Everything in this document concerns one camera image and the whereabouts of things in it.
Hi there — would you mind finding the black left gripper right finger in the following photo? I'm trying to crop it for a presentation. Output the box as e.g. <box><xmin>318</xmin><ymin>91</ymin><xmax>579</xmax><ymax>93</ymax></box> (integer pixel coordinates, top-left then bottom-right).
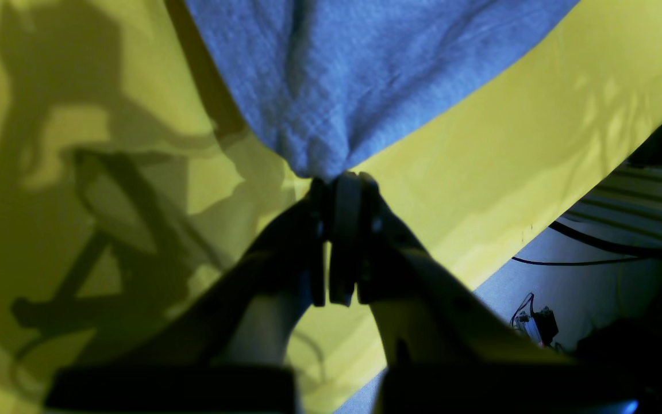
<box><xmin>329</xmin><ymin>172</ymin><xmax>638</xmax><ymax>413</ymax></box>

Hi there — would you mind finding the striped table frame rail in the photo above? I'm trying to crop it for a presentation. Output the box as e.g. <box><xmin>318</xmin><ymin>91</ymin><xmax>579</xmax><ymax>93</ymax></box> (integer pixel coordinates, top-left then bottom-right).
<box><xmin>563</xmin><ymin>167</ymin><xmax>662</xmax><ymax>247</ymax></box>

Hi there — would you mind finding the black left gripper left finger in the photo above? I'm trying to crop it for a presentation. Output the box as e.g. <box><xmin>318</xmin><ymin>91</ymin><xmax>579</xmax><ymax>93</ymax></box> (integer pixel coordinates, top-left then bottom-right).
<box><xmin>44</xmin><ymin>179</ymin><xmax>329</xmax><ymax>413</ymax></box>

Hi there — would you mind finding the grey t-shirt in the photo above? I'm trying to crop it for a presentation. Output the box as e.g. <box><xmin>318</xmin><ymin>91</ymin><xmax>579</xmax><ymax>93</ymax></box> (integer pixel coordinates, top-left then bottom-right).
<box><xmin>186</xmin><ymin>1</ymin><xmax>577</xmax><ymax>180</ymax></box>

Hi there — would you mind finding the black cable on floor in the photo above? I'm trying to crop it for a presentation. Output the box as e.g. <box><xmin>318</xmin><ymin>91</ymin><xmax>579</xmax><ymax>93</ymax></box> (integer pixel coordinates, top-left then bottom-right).
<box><xmin>512</xmin><ymin>221</ymin><xmax>653</xmax><ymax>268</ymax></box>

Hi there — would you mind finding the yellow table cloth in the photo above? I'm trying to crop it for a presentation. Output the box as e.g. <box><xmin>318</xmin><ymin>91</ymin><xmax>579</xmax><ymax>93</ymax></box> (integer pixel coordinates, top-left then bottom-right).
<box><xmin>0</xmin><ymin>1</ymin><xmax>662</xmax><ymax>413</ymax></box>

